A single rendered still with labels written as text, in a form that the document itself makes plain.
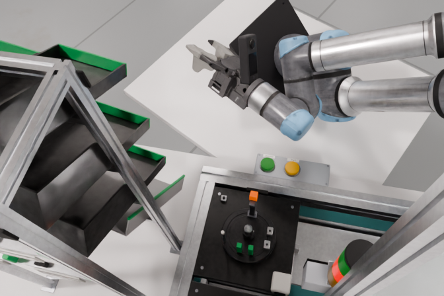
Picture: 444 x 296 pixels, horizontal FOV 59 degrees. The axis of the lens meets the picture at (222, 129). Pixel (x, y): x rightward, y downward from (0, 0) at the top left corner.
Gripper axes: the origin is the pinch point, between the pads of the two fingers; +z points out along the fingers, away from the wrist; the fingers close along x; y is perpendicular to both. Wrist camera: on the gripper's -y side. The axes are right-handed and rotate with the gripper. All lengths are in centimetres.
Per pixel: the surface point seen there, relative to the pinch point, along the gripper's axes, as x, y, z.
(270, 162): 8.7, 22.3, -30.4
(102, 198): -39.2, 20.4, -15.8
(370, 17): 205, 19, 8
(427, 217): -52, -28, -56
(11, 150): -64, -13, -24
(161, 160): -24.8, 16.0, -16.7
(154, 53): 109, 88, 99
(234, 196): -3.3, 30.2, -29.4
